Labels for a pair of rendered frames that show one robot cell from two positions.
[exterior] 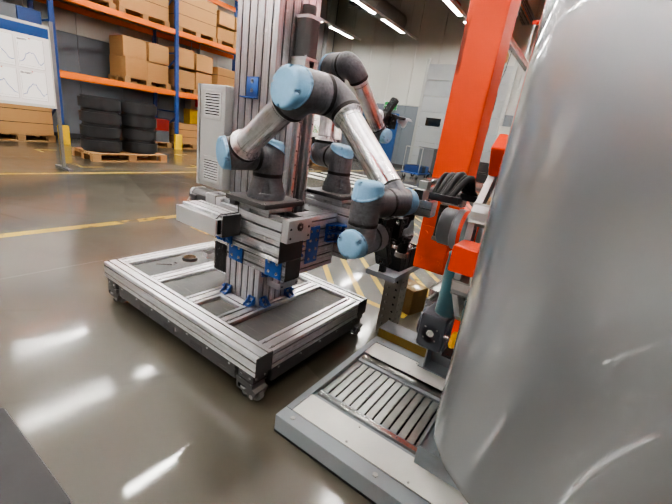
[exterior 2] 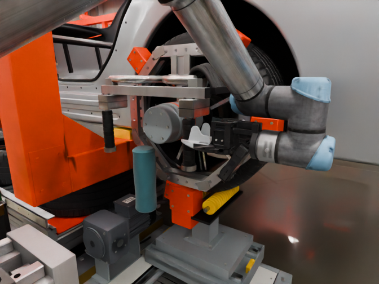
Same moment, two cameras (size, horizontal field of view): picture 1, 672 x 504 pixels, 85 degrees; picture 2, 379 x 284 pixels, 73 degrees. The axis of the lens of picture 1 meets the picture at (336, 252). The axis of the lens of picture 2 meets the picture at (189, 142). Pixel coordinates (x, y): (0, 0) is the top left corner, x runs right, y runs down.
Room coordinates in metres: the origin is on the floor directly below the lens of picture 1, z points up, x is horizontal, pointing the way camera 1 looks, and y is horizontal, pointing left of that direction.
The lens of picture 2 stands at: (1.14, 0.48, 1.01)
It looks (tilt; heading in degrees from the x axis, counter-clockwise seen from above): 14 degrees down; 271
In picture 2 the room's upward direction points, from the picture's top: straight up
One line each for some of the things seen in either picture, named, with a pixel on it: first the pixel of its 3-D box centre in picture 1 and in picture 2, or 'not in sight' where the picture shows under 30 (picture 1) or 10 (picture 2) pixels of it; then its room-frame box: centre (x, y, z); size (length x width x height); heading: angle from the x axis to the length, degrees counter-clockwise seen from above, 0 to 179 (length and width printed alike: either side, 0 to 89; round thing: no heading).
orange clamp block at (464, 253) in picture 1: (469, 258); (266, 127); (0.90, -0.34, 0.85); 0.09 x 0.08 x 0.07; 148
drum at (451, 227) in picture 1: (471, 232); (174, 121); (1.21, -0.44, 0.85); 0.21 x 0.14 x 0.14; 58
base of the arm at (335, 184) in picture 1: (337, 181); not in sight; (1.87, 0.04, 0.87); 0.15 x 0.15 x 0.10
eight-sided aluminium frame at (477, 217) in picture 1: (493, 238); (185, 118); (1.17, -0.50, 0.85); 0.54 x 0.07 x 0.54; 148
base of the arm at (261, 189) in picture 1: (266, 184); not in sight; (1.46, 0.31, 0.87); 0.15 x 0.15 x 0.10
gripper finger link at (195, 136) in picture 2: not in sight; (194, 136); (1.13, -0.17, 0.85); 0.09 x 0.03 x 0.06; 156
